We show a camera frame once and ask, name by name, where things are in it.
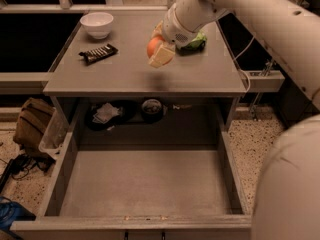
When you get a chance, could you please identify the grey cabinet counter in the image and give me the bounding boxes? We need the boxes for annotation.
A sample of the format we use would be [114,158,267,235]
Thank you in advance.
[42,8,248,132]

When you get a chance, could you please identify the brown backpack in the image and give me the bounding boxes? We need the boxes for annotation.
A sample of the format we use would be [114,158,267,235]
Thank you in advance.
[13,98,55,158]

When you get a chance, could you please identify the white ceramic bowl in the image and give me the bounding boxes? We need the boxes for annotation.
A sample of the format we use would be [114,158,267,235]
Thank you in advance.
[80,12,114,39]

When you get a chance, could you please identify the green chip bag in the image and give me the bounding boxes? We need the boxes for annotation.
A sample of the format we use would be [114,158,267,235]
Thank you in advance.
[179,31,207,51]

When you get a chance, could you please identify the white power cable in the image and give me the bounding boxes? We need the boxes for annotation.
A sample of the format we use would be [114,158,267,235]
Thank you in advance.
[233,35,256,93]

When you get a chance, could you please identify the blue object on floor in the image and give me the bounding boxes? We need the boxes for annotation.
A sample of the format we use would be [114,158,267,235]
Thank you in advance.
[0,197,36,240]

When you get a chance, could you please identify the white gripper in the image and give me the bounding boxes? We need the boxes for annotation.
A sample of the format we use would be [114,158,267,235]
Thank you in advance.
[147,3,201,69]

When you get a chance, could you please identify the black cables on floor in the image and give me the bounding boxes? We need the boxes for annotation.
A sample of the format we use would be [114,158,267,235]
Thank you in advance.
[0,153,56,193]

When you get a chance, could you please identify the clear plastic bin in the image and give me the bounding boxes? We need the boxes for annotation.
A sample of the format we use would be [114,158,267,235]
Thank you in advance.
[39,111,68,160]

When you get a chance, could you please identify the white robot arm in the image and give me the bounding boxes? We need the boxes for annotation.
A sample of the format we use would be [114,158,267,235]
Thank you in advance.
[148,0,320,240]

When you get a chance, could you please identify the orange fruit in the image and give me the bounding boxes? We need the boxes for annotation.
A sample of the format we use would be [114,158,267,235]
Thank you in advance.
[146,34,174,66]

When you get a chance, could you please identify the dark chocolate bar wrapper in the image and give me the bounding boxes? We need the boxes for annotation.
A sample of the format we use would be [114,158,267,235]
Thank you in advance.
[79,44,118,64]

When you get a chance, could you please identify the metal tripod pole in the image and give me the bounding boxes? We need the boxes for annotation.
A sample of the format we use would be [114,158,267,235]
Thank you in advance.
[261,59,275,77]

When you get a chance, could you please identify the black bag with papers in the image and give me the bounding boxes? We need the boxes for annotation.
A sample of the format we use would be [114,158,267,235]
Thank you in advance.
[84,100,137,131]

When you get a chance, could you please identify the open grey top drawer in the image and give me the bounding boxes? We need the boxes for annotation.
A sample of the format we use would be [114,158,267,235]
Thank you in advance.
[12,102,251,240]

